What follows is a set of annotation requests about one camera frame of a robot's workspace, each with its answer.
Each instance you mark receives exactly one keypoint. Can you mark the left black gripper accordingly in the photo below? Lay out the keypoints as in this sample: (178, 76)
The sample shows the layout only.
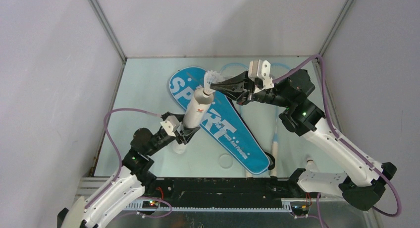
(186, 135)

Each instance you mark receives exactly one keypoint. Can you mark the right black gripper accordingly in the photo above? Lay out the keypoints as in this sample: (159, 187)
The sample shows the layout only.
(240, 87)

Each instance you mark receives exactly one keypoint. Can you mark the white shuttlecock tube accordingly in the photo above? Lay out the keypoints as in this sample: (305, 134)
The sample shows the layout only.
(196, 109)

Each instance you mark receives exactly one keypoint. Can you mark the shuttlecock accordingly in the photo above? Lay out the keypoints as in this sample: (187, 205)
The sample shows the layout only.
(211, 77)

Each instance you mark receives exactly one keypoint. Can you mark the clear plastic tube lid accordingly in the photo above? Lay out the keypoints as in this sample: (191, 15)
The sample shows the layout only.
(225, 161)

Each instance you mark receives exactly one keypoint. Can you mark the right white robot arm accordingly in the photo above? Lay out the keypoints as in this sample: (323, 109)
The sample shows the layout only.
(363, 180)

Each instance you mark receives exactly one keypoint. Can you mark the shuttlecock near right arm base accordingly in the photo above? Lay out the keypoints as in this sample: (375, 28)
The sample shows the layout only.
(311, 165)

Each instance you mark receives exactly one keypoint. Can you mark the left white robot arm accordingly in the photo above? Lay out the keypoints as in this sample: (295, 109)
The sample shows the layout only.
(132, 179)

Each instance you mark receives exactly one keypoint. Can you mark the left blue badminton racket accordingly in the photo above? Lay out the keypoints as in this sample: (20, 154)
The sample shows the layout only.
(235, 66)

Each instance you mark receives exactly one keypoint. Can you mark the blue badminton racket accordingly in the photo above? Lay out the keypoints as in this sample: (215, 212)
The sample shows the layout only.
(275, 141)
(235, 66)

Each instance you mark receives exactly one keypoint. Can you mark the right blue badminton racket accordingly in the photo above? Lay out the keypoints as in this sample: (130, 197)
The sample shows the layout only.
(275, 141)

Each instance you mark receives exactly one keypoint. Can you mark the blue racket cover bag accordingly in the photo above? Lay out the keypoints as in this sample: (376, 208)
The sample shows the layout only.
(222, 122)

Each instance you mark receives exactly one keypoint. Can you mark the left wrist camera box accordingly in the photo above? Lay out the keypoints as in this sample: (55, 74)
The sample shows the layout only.
(171, 125)

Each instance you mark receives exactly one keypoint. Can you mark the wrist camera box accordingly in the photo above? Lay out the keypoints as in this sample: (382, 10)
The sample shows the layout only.
(259, 73)
(171, 125)

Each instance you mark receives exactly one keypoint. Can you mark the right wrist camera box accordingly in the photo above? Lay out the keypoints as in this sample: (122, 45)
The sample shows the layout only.
(259, 73)

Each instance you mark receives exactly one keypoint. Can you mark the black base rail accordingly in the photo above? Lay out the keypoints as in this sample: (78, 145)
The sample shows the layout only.
(224, 193)

